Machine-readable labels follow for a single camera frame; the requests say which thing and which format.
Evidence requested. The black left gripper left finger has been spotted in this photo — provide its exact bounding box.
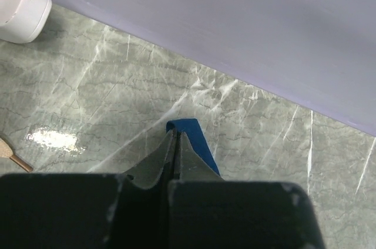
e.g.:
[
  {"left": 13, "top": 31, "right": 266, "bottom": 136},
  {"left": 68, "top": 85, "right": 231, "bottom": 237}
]
[{"left": 126, "top": 131, "right": 174, "bottom": 189}]

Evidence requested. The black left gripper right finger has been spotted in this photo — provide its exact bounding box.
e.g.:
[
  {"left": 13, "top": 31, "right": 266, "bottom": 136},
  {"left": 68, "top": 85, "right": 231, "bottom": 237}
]
[{"left": 174, "top": 132, "right": 222, "bottom": 181}]

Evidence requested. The blue t-shirt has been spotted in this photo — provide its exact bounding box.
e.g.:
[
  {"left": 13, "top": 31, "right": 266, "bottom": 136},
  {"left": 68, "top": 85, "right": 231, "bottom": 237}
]
[{"left": 166, "top": 118, "right": 220, "bottom": 175}]

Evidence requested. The wooden stick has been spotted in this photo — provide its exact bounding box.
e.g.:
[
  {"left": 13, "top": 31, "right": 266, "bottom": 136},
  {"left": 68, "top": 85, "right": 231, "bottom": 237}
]
[{"left": 0, "top": 139, "right": 33, "bottom": 173}]

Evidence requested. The white clothes rack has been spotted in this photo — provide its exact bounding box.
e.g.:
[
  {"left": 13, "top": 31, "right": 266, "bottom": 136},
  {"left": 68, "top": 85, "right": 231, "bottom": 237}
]
[{"left": 1, "top": 0, "right": 52, "bottom": 43}]

